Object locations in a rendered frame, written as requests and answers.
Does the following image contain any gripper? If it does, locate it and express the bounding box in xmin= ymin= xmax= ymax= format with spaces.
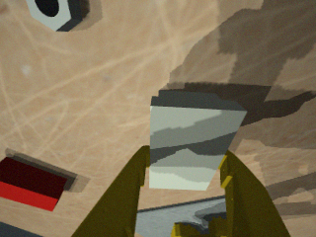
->
xmin=71 ymin=145 xmax=291 ymax=237

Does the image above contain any grey hex nut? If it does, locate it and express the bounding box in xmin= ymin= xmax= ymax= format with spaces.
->
xmin=26 ymin=0 xmax=83 ymax=32

